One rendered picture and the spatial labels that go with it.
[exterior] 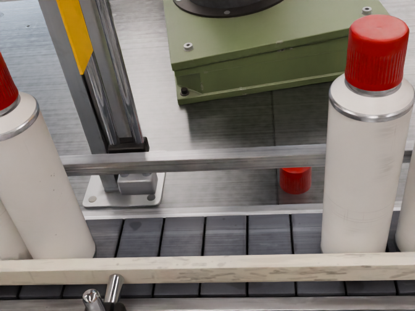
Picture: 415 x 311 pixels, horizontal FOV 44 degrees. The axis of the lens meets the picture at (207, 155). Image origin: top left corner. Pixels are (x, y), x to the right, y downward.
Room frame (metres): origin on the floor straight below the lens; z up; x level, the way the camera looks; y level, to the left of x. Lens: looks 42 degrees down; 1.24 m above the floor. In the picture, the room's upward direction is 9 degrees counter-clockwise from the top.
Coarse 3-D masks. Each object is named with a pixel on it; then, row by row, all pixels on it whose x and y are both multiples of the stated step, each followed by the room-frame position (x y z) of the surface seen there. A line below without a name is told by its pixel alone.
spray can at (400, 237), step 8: (408, 176) 0.26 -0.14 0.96; (408, 184) 0.25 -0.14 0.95; (408, 192) 0.25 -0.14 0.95; (408, 200) 0.25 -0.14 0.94; (408, 208) 0.25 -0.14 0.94; (400, 216) 0.26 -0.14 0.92; (408, 216) 0.25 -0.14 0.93; (400, 224) 0.25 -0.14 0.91; (408, 224) 0.24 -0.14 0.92; (400, 232) 0.25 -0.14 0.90; (408, 232) 0.24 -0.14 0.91; (400, 240) 0.25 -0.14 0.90; (408, 240) 0.24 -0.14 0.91; (400, 248) 0.25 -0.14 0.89; (408, 248) 0.24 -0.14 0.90
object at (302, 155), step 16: (320, 144) 0.30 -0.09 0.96; (64, 160) 0.33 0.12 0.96; (80, 160) 0.33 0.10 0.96; (96, 160) 0.32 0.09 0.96; (112, 160) 0.32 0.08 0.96; (128, 160) 0.32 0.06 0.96; (144, 160) 0.31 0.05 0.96; (160, 160) 0.31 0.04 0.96; (176, 160) 0.31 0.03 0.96; (192, 160) 0.31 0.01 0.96; (208, 160) 0.31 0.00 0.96; (224, 160) 0.30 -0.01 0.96; (240, 160) 0.30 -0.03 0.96; (256, 160) 0.30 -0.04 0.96; (272, 160) 0.30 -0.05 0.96; (288, 160) 0.30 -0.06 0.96; (304, 160) 0.29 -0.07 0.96; (320, 160) 0.29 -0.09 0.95
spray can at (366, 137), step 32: (352, 32) 0.26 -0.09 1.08; (384, 32) 0.25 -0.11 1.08; (352, 64) 0.25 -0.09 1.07; (384, 64) 0.24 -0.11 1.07; (352, 96) 0.25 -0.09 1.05; (384, 96) 0.24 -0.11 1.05; (352, 128) 0.24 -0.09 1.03; (384, 128) 0.23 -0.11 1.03; (352, 160) 0.24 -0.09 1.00; (384, 160) 0.23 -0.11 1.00; (352, 192) 0.24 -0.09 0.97; (384, 192) 0.23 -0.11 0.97; (352, 224) 0.24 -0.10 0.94; (384, 224) 0.24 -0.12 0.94
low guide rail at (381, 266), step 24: (0, 264) 0.27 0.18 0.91; (24, 264) 0.27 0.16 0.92; (48, 264) 0.26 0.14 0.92; (72, 264) 0.26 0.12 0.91; (96, 264) 0.26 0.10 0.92; (120, 264) 0.25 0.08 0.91; (144, 264) 0.25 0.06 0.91; (168, 264) 0.25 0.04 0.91; (192, 264) 0.24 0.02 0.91; (216, 264) 0.24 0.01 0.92; (240, 264) 0.24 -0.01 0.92; (264, 264) 0.23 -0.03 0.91; (288, 264) 0.23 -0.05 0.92; (312, 264) 0.23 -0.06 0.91; (336, 264) 0.22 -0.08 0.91; (360, 264) 0.22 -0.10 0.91; (384, 264) 0.22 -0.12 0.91; (408, 264) 0.21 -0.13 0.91
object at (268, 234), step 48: (96, 240) 0.31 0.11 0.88; (144, 240) 0.30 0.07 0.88; (192, 240) 0.29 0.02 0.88; (240, 240) 0.29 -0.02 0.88; (288, 240) 0.28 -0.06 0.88; (0, 288) 0.27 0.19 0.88; (48, 288) 0.27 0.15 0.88; (96, 288) 0.26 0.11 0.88; (144, 288) 0.25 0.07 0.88; (192, 288) 0.24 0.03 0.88; (240, 288) 0.24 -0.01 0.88; (288, 288) 0.23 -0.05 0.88; (336, 288) 0.22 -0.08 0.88; (384, 288) 0.22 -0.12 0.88
